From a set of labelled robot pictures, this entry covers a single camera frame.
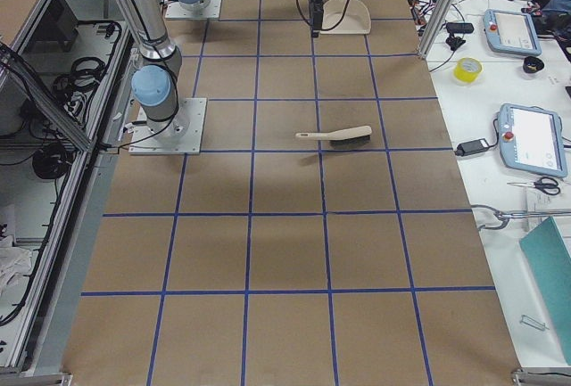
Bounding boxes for beige plastic dustpan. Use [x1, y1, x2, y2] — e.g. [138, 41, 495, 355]
[320, 0, 371, 35]

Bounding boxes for beige hand brush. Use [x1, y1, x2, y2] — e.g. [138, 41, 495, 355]
[294, 125, 372, 148]

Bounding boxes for yellow tape roll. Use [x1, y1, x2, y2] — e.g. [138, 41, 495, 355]
[453, 57, 483, 84]

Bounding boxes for blue teach pendant far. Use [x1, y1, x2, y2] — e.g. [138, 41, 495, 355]
[483, 9, 542, 56]

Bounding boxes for blue teach pendant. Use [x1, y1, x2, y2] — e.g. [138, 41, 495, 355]
[497, 103, 567, 178]
[483, 9, 542, 56]

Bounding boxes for black power adapter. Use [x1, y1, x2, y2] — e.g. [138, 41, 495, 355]
[454, 138, 491, 157]

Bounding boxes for blue teach pendant near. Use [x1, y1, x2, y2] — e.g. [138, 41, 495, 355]
[497, 103, 567, 178]

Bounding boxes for teal folder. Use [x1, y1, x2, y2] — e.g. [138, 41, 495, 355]
[519, 218, 570, 365]

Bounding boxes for white crumpled cloth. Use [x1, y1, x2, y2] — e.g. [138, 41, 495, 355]
[1, 235, 32, 293]

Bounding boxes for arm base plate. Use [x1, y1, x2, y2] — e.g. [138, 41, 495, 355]
[128, 98, 207, 155]
[165, 0, 222, 21]

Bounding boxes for black handled scissors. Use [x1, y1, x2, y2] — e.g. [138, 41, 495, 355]
[508, 176, 561, 196]

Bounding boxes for black cable coil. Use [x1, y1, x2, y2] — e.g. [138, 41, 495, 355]
[31, 143, 72, 181]

